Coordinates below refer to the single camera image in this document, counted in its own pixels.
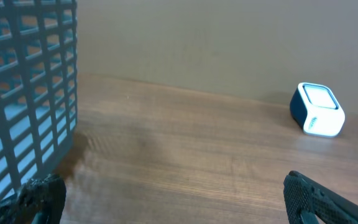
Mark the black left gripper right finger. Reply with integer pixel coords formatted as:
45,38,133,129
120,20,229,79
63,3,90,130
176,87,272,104
283,170,358,224

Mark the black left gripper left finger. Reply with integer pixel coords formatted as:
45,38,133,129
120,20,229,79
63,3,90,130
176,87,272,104
0,174,67,224

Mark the grey plastic mesh basket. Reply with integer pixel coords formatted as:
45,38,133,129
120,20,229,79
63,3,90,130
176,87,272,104
0,0,78,200

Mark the white barcode scanner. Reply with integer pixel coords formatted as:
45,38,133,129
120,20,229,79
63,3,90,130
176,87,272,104
290,82,346,138

